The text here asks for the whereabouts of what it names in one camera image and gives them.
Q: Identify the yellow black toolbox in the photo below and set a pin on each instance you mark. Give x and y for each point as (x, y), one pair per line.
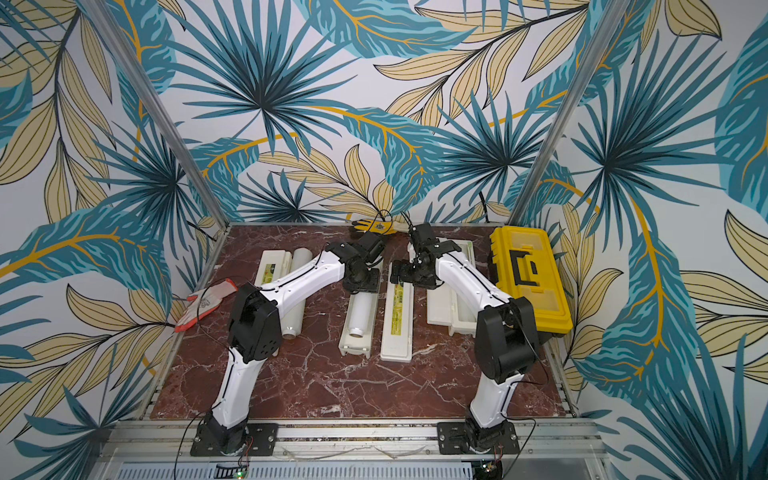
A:
(522, 264)

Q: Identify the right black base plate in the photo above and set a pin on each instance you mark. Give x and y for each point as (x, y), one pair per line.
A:
(467, 437)

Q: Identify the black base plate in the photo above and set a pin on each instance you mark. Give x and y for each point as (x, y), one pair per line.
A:
(467, 437)
(246, 439)

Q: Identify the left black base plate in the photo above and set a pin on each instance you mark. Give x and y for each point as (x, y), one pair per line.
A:
(246, 439)

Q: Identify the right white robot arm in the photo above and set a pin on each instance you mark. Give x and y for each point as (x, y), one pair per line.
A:
(506, 340)

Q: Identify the white dispenser box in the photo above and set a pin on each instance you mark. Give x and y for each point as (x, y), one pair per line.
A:
(273, 265)
(397, 333)

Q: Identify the dispenser tray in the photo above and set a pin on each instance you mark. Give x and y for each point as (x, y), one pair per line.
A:
(356, 346)

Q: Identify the thin wrap roll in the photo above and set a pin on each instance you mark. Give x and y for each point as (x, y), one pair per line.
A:
(361, 313)

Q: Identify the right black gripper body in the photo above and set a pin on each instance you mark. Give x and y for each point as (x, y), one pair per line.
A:
(414, 274)

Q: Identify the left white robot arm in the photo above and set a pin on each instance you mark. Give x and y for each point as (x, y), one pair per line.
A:
(255, 328)

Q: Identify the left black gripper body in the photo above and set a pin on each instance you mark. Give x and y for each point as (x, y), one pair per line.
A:
(368, 281)

